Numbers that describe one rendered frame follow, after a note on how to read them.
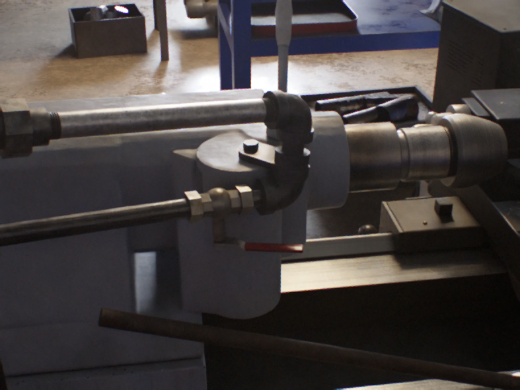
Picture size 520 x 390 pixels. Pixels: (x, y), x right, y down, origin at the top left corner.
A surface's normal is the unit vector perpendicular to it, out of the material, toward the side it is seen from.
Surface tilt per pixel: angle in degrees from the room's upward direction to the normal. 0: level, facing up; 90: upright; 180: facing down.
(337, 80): 0
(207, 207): 67
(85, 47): 90
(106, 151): 61
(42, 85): 0
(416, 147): 48
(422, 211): 0
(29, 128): 56
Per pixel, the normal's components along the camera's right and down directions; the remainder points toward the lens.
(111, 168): 0.15, 0.36
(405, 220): 0.00, -0.88
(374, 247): 0.11, -0.28
